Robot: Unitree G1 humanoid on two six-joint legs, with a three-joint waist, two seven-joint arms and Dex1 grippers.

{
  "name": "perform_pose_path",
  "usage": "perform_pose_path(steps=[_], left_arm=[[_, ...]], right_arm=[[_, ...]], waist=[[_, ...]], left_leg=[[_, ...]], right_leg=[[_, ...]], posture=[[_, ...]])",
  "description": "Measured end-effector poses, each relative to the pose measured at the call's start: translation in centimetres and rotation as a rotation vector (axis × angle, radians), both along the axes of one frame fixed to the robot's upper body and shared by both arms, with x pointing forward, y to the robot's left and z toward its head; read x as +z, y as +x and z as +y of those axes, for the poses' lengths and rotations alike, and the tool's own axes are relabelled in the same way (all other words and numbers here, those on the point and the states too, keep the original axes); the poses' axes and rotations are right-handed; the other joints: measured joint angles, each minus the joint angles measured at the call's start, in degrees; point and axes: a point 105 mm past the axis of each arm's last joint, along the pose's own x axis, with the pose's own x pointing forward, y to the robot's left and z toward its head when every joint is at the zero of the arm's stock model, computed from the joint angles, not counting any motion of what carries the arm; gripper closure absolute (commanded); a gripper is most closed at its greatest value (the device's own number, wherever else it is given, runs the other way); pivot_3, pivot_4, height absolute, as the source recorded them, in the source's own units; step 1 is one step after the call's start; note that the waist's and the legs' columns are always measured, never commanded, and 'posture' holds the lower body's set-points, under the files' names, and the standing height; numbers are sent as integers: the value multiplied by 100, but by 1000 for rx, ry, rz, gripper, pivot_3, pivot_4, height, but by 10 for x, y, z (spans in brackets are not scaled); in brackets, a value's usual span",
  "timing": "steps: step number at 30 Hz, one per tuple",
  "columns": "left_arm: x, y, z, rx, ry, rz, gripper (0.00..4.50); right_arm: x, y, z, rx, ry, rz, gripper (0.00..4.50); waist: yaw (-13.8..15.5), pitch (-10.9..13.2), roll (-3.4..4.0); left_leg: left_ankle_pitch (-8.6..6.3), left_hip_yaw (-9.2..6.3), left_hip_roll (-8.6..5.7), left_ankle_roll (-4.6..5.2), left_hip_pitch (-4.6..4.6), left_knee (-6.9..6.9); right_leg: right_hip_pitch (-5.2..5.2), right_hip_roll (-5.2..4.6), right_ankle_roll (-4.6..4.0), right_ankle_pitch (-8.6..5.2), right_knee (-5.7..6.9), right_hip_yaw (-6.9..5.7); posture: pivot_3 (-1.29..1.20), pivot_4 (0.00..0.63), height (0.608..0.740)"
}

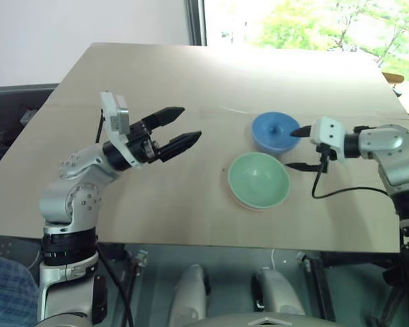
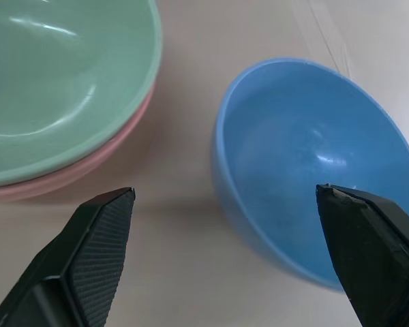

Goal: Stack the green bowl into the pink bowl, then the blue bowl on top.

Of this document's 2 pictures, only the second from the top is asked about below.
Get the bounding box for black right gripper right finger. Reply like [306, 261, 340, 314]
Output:
[315, 183, 409, 327]

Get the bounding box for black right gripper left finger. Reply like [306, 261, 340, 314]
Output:
[0, 187, 136, 327]

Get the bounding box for pink bowl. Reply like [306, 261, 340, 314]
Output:
[0, 83, 155, 202]

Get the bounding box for blue bowl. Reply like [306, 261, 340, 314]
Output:
[210, 57, 409, 294]

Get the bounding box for green bowl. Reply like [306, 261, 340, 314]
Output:
[0, 0, 163, 187]

